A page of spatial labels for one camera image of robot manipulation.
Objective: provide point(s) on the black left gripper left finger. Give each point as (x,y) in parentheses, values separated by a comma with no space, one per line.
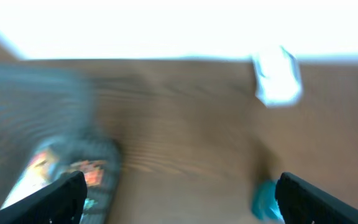
(61,202)

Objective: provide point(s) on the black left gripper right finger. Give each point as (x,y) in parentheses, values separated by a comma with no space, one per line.
(301,202)

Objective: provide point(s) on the teal bottle with grey cap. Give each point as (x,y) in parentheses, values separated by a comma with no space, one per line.
(264,205)

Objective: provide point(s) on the yellow snack chip bag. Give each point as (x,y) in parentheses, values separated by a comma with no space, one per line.
(38,173)

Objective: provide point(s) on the white barcode scanner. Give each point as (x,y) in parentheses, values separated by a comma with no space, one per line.
(278,77)

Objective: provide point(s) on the grey plastic shopping basket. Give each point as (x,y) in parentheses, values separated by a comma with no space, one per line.
(50,107)

